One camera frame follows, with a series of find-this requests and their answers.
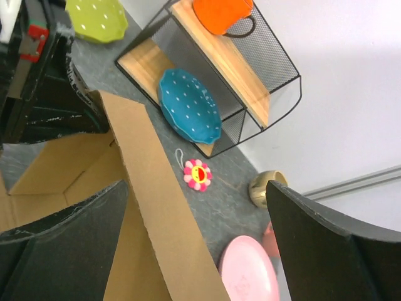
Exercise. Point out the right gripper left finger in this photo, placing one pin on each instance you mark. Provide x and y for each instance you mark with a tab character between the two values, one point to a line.
67	255

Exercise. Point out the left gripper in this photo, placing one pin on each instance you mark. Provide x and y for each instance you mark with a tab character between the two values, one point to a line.
43	96

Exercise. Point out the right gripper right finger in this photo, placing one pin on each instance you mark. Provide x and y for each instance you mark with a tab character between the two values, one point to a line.
327	255

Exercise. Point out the large cardboard box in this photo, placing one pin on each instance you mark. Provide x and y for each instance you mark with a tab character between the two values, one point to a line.
160	254

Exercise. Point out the pink round plate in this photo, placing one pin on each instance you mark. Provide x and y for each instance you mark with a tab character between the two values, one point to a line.
247	272

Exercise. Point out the green dotted plate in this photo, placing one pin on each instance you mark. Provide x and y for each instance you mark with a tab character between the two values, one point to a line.
98	21

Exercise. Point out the blue dotted plate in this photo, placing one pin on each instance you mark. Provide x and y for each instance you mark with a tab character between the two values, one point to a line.
188	107

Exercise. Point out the pink flower toy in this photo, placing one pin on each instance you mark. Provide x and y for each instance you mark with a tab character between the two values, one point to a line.
196	174

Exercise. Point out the orange mug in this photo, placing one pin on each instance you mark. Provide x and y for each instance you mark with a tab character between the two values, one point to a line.
218	16

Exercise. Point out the black wire wooden shelf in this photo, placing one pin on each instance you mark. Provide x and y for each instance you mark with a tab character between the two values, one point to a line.
252	79

